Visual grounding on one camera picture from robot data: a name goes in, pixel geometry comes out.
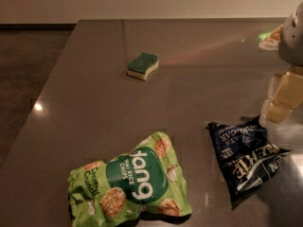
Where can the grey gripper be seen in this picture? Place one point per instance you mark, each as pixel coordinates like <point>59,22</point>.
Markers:
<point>292,43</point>

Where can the green and yellow sponge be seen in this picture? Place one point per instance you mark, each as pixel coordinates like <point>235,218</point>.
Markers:
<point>142,66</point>

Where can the dark blue chip bag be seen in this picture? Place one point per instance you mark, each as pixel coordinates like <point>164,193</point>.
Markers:
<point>246,158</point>

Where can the green rice chip bag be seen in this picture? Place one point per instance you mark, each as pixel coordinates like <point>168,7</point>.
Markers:
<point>147,180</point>

